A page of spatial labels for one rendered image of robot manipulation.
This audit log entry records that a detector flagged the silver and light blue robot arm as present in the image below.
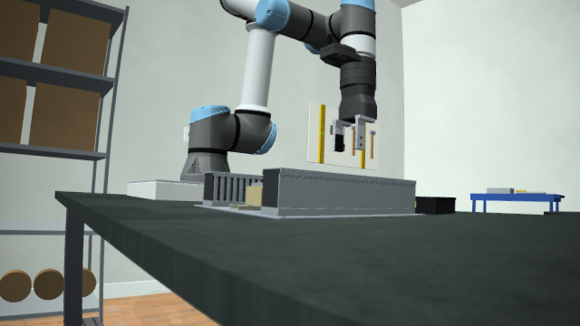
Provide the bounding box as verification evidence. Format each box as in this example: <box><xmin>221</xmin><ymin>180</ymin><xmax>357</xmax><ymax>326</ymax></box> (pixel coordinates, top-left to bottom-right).
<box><xmin>180</xmin><ymin>0</ymin><xmax>376</xmax><ymax>183</ymax></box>

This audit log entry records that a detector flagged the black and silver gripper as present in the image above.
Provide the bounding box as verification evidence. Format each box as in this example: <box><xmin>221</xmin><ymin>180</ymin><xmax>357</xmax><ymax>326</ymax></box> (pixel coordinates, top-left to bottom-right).
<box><xmin>320</xmin><ymin>34</ymin><xmax>377</xmax><ymax>152</ymax></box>

